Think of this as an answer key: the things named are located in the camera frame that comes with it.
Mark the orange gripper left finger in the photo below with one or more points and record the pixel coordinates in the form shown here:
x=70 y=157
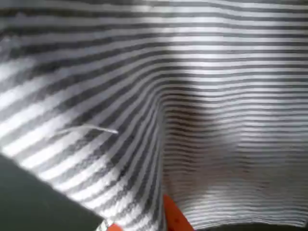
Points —
x=115 y=227

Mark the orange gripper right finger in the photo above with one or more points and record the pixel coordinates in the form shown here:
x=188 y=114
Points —
x=175 y=216

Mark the striped grey cloth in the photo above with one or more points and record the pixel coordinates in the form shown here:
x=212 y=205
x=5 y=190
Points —
x=168 y=96

